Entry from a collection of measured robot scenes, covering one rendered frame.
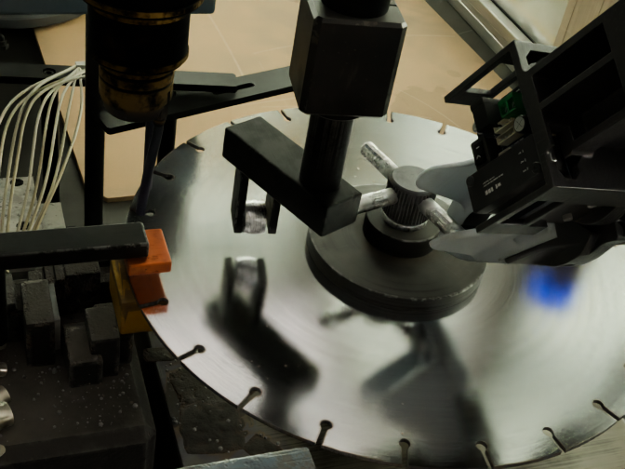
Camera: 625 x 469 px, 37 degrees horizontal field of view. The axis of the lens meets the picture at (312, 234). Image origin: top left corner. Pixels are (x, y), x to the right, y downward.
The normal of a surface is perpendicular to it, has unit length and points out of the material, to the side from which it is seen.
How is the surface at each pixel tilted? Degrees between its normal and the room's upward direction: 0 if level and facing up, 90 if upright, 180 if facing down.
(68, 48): 0
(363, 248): 5
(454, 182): 115
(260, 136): 0
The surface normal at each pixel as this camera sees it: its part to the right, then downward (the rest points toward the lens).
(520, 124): -0.86, -0.03
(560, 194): 0.17, 0.93
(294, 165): 0.15, -0.77
